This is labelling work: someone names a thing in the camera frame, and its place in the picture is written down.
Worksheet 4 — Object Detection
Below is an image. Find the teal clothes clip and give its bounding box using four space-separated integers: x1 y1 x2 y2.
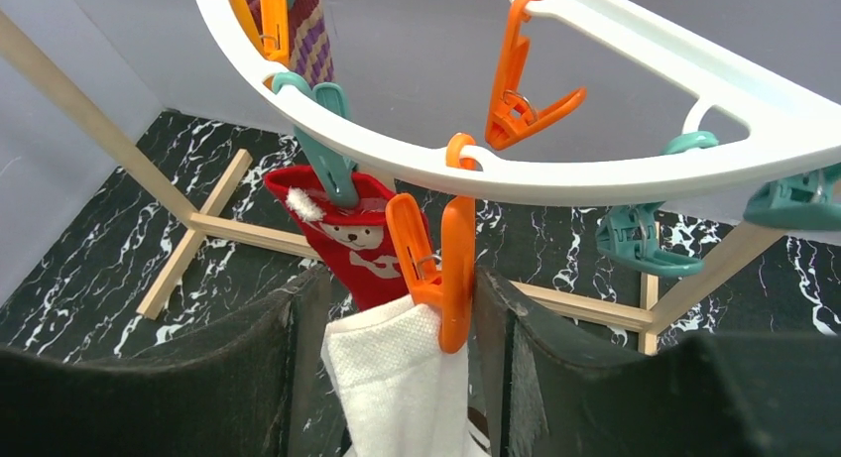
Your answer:
743 164 840 231
272 71 361 210
595 130 720 280

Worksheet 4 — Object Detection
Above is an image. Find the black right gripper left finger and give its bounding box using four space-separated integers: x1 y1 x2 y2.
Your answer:
1 266 331 456

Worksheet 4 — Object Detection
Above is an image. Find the red sock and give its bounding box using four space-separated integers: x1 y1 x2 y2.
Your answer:
264 166 408 310

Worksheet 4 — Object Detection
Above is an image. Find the orange clothes clip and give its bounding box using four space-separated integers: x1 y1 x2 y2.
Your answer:
228 0 291 66
484 0 589 152
385 132 480 356

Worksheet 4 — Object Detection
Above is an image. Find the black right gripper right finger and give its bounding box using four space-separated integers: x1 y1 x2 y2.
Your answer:
473 267 840 456

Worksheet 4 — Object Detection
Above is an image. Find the wooden hanger stand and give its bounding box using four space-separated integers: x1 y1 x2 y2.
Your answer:
1 15 784 354

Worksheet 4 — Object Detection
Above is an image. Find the white round clip hanger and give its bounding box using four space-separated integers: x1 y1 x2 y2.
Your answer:
195 0 840 206

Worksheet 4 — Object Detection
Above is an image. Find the maroon beige purple striped sock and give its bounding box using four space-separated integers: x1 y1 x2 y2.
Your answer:
282 0 334 86

